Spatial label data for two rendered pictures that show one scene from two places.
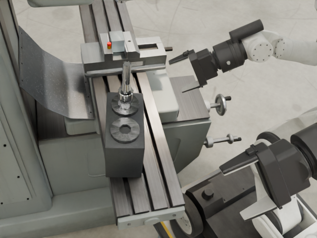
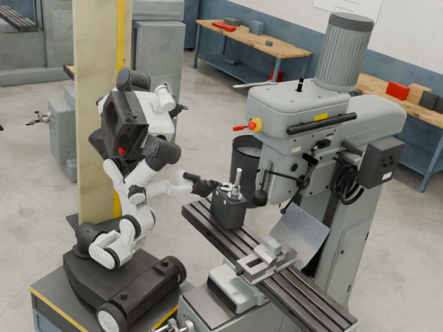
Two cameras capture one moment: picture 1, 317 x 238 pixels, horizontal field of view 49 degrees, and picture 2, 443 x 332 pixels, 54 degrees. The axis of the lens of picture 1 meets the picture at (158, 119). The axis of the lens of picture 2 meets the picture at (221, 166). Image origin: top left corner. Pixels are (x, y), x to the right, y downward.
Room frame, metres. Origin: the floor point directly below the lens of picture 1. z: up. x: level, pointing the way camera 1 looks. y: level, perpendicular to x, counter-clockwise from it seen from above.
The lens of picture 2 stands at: (2.68, -0.76, 2.50)
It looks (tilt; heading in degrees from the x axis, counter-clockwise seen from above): 29 degrees down; 159
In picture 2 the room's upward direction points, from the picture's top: 9 degrees clockwise
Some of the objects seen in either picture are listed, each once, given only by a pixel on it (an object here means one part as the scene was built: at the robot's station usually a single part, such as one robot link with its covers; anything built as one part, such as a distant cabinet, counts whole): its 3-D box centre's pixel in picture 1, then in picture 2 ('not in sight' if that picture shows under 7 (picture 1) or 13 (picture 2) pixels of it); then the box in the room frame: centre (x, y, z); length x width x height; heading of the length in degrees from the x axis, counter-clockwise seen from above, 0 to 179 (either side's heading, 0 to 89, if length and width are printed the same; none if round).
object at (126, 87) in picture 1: (126, 77); (237, 178); (0.71, 0.11, 1.24); 0.03 x 0.03 x 0.11
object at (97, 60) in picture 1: (123, 51); (267, 258); (1.10, 0.19, 0.97); 0.35 x 0.15 x 0.11; 112
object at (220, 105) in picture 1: (213, 105); (180, 331); (1.20, -0.27, 0.62); 0.16 x 0.12 x 0.12; 111
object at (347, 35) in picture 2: not in sight; (343, 52); (0.93, 0.43, 2.05); 0.20 x 0.20 x 0.32
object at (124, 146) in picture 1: (124, 134); (228, 204); (0.66, 0.10, 1.02); 0.22 x 0.12 x 0.20; 11
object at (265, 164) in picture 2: not in sight; (263, 180); (1.06, 0.09, 1.45); 0.04 x 0.04 x 0.21; 21
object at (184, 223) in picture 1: (185, 215); (172, 270); (0.64, -0.19, 0.50); 0.20 x 0.05 x 0.20; 39
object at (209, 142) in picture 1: (222, 140); (159, 330); (1.08, -0.35, 0.50); 0.22 x 0.06 x 0.06; 111
